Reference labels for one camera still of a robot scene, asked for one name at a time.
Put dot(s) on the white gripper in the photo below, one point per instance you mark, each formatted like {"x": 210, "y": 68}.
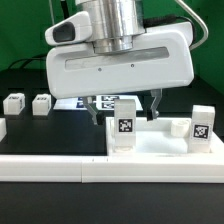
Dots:
{"x": 160, "y": 59}

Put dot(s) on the white square table top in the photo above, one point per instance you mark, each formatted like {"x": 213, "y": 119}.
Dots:
{"x": 160, "y": 138}

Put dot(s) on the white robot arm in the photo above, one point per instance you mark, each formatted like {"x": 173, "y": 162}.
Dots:
{"x": 109, "y": 48}

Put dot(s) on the white sheet with AprilTags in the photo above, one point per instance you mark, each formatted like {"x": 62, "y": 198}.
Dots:
{"x": 102, "y": 102}

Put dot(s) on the white U-shaped obstacle fence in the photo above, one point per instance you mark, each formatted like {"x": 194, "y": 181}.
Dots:
{"x": 84, "y": 169}

